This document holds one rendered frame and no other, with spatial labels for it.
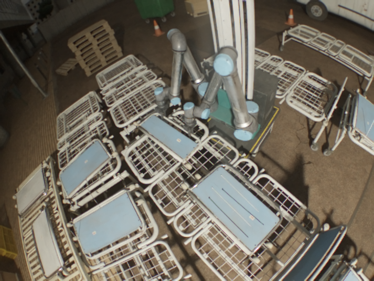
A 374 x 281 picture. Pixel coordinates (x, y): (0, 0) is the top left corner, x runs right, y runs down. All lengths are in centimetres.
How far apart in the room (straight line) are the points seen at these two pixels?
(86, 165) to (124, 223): 88
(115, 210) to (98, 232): 28
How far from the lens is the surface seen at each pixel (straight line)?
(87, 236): 190
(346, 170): 270
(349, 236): 248
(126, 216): 169
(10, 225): 456
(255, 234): 145
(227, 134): 208
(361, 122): 246
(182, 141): 172
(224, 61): 105
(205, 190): 152
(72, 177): 231
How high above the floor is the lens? 200
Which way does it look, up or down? 53 degrees down
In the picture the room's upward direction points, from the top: 20 degrees counter-clockwise
